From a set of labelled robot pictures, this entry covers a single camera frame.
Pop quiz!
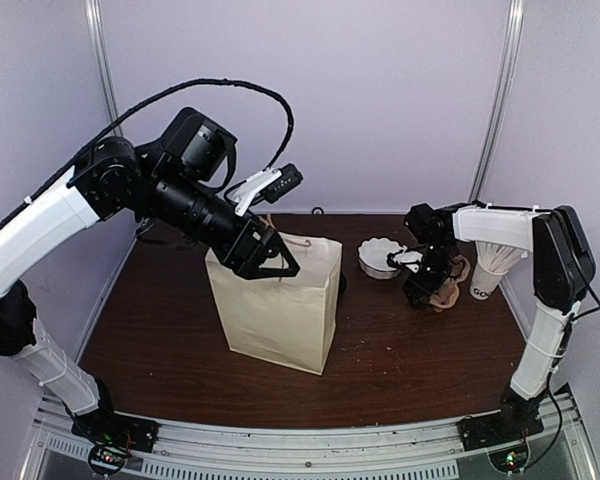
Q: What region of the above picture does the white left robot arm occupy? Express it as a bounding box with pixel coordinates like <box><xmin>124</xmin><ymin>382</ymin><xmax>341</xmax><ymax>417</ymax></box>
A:
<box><xmin>0</xmin><ymin>107</ymin><xmax>302</xmax><ymax>444</ymax></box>

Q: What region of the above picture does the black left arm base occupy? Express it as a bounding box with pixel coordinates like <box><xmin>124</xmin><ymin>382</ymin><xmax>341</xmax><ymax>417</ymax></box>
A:
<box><xmin>67</xmin><ymin>409</ymin><xmax>159</xmax><ymax>453</ymax></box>

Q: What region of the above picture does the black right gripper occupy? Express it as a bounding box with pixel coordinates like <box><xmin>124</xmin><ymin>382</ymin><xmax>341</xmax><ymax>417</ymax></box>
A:
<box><xmin>404</xmin><ymin>242</ymin><xmax>457</xmax><ymax>309</ymax></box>

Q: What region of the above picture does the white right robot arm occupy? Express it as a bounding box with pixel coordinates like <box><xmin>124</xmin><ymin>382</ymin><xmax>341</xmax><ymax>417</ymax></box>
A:
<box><xmin>403</xmin><ymin>202</ymin><xmax>596</xmax><ymax>442</ymax></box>

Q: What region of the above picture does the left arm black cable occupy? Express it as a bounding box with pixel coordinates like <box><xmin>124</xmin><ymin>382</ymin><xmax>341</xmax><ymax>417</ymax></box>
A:
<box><xmin>22</xmin><ymin>77</ymin><xmax>296</xmax><ymax>201</ymax></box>

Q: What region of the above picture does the brown cardboard cup carrier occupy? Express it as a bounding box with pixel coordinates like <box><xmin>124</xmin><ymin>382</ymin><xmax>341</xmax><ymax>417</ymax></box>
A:
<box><xmin>429</xmin><ymin>254</ymin><xmax>471</xmax><ymax>313</ymax></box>

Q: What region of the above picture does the black coffee lid on table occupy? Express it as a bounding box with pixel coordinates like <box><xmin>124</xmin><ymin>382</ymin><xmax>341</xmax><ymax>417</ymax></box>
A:
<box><xmin>339</xmin><ymin>274</ymin><xmax>348</xmax><ymax>293</ymax></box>

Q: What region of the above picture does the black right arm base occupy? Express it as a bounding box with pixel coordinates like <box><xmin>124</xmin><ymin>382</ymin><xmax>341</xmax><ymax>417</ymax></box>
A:
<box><xmin>456</xmin><ymin>413</ymin><xmax>544</xmax><ymax>452</ymax></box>

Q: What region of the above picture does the brown paper bag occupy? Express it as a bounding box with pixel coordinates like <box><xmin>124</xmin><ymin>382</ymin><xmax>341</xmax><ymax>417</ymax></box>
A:
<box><xmin>205</xmin><ymin>233</ymin><xmax>343</xmax><ymax>375</ymax></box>

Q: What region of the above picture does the white scalloped bowl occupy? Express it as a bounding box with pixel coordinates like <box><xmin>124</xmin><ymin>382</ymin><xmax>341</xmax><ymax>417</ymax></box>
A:
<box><xmin>358</xmin><ymin>237</ymin><xmax>404</xmax><ymax>280</ymax></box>

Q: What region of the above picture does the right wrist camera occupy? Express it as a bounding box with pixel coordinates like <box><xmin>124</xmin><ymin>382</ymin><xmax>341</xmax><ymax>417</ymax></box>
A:
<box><xmin>386</xmin><ymin>249</ymin><xmax>423</xmax><ymax>273</ymax></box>

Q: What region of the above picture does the paper cup holding straws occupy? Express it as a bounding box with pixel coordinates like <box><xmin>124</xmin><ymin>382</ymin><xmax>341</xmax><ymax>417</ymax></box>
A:
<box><xmin>469</xmin><ymin>242</ymin><xmax>528</xmax><ymax>301</ymax></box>

